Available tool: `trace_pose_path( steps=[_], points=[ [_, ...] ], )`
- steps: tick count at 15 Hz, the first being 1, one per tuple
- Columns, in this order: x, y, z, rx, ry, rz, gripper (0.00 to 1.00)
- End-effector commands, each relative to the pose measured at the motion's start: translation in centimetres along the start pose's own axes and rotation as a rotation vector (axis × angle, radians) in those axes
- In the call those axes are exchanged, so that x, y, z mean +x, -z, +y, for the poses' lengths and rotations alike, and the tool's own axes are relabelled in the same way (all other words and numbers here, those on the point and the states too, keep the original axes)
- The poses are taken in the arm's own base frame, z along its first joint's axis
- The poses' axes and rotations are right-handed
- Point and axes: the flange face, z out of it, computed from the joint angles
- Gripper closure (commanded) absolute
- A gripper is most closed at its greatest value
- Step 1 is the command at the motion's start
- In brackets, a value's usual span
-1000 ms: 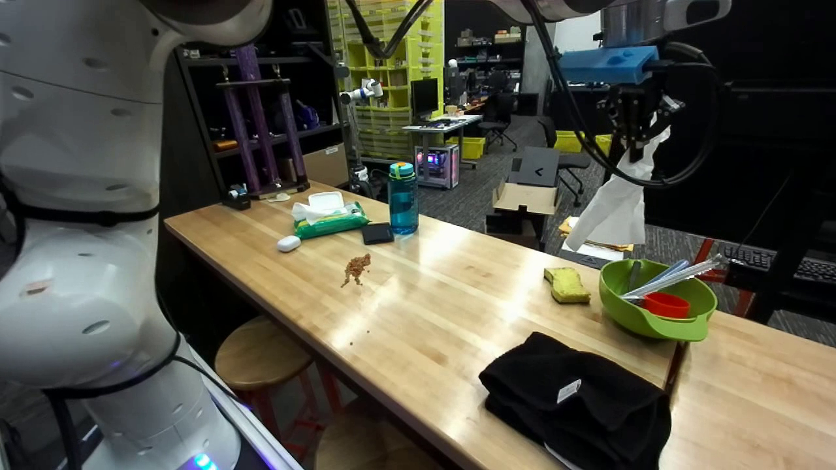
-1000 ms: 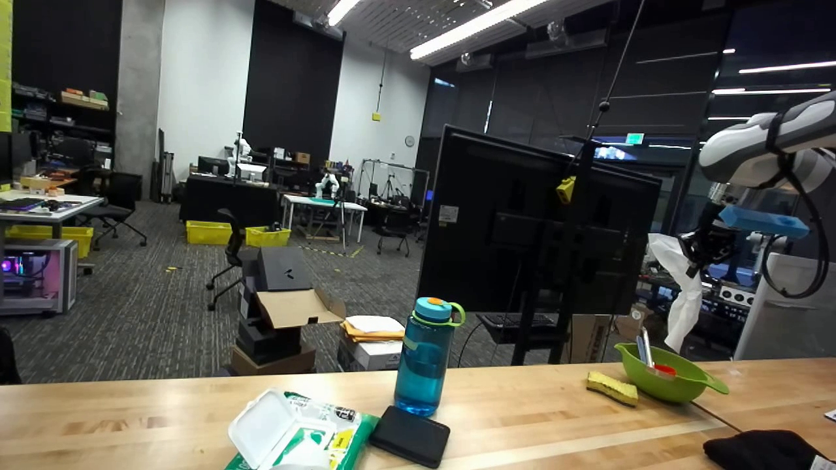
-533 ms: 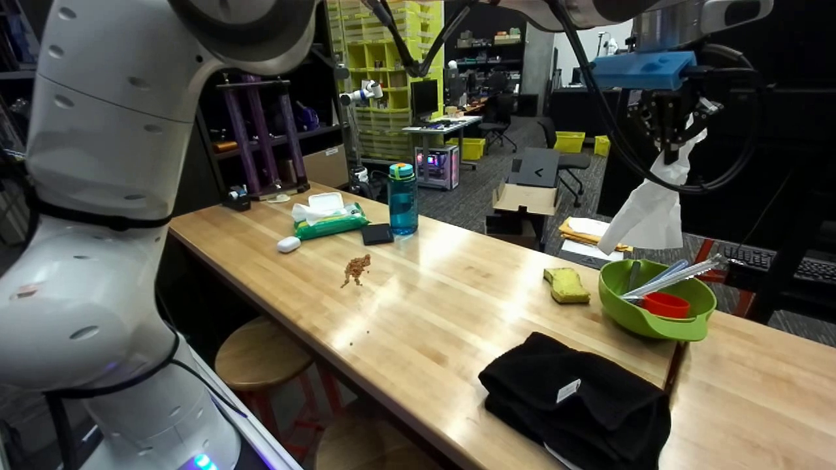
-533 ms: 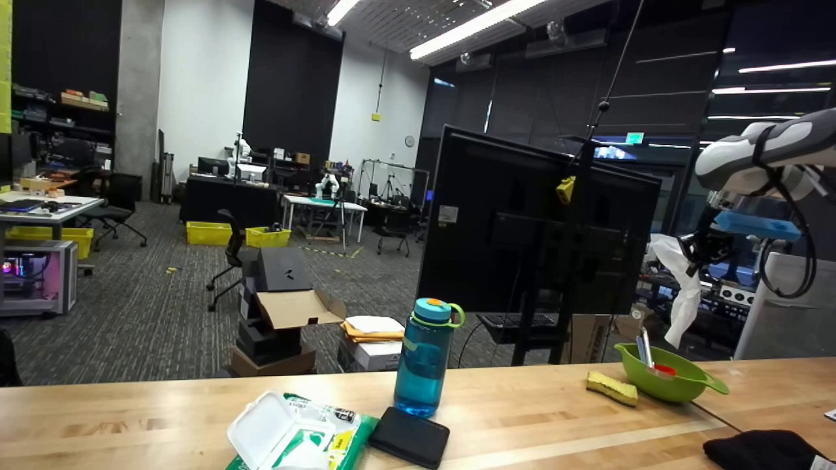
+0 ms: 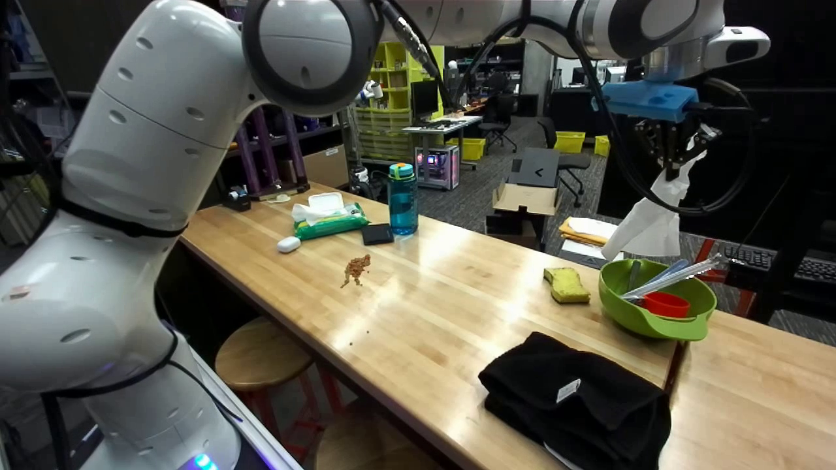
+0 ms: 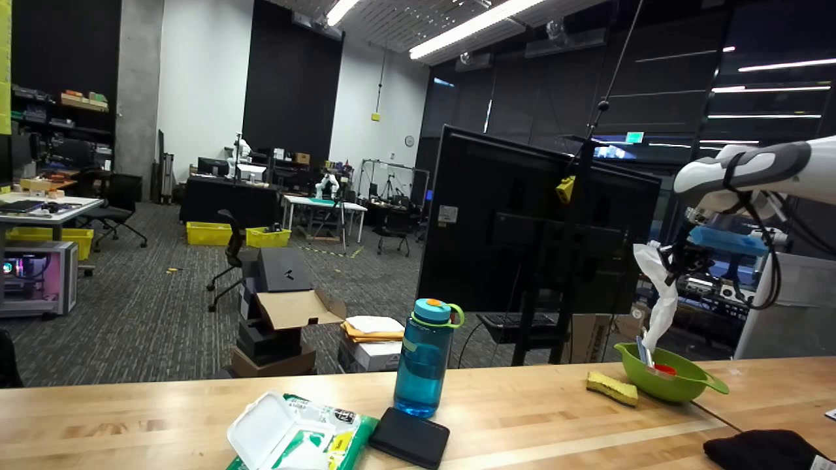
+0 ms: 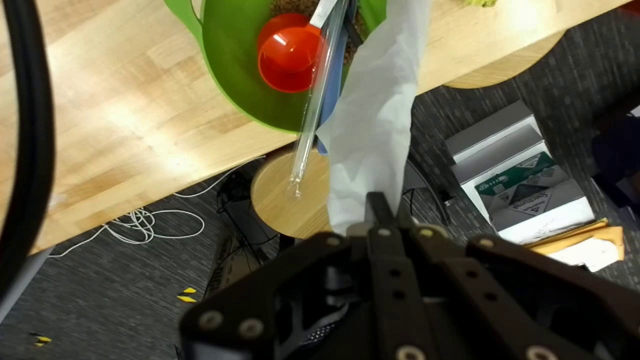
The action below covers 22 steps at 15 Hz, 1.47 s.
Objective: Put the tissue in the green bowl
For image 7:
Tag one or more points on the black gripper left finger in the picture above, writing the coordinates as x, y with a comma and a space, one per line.
311, 302

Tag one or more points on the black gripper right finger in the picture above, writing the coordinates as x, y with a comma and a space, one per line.
488, 298

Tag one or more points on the white tissue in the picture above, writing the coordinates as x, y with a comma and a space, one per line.
368, 133

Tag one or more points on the green plastic bowl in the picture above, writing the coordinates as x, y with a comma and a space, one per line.
227, 32

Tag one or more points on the round wooden stool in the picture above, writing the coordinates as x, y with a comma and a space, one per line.
296, 211

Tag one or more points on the red measuring spoon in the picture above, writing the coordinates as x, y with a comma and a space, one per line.
291, 45

